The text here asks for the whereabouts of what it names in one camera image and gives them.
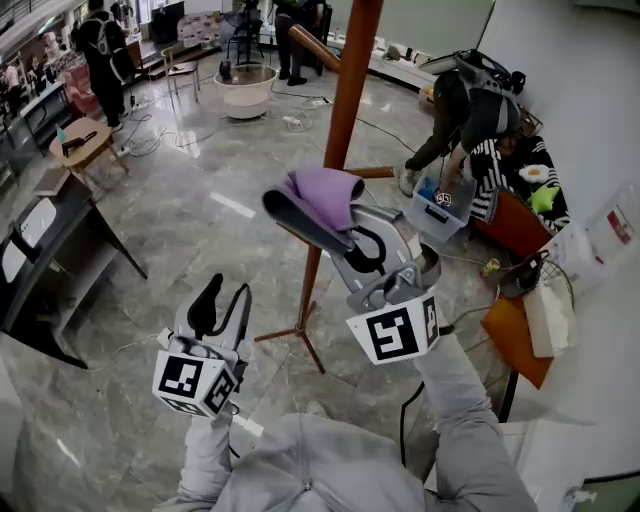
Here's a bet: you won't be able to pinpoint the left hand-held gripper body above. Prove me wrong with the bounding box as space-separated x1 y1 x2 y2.
151 323 251 419

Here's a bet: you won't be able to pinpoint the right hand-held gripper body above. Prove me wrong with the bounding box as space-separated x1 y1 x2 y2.
331 219 443 367

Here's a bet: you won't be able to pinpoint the purple cloth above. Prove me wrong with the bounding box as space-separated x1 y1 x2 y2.
279 167 366 234

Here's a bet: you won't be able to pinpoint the brown wooden coat stand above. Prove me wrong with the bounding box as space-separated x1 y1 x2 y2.
253 0 396 375

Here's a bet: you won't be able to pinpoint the person's left forearm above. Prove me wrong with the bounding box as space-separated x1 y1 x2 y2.
177 407 237 506

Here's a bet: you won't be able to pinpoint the person's right forearm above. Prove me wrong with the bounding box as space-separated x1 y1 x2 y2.
412 334 539 512

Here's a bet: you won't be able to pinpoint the clear plastic storage box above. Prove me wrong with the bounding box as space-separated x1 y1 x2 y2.
405 172 479 244

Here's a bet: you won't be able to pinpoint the white rectangular box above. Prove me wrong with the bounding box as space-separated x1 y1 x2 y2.
522 279 579 359

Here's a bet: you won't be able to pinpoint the person's grey jacket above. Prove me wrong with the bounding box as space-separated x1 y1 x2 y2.
159 412 451 512

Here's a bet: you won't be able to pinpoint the dark grey desk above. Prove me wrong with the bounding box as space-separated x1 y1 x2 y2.
0 174 149 371

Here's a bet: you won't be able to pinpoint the white egg plush toy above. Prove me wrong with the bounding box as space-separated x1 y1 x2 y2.
518 164 552 184

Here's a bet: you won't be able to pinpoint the green star plush toy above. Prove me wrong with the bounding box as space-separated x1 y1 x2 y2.
527 184 562 214

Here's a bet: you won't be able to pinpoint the white basin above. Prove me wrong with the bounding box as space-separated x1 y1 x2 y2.
2 197 59 284

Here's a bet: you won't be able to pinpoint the grey roller blind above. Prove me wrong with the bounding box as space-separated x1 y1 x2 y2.
379 0 497 57

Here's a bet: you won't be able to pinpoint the flat brown box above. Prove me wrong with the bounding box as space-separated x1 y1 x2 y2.
33 167 72 198

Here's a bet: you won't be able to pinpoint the small light wooden table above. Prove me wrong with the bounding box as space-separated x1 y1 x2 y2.
48 117 131 189

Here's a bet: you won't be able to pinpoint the wooden chair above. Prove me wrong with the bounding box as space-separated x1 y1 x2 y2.
160 44 202 102

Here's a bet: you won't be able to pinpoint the black tool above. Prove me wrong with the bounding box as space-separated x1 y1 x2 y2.
60 130 99 152

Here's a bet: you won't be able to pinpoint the black monitor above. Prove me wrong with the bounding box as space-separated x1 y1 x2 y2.
150 2 186 44

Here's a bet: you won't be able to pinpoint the pink chair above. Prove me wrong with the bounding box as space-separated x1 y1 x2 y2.
62 64 102 119

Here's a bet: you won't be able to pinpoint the white wall holder red label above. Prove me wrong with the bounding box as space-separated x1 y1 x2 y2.
589 184 640 252

